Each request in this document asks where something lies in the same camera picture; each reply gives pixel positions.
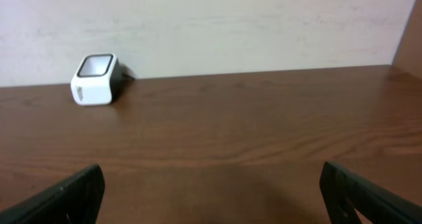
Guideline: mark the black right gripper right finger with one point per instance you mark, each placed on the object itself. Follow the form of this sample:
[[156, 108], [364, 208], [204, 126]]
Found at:
[[347, 194]]

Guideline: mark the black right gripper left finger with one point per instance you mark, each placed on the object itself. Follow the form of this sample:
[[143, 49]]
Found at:
[[77, 199]]

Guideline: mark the white barcode scanner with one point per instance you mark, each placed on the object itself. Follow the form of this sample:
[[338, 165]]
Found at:
[[97, 80]]

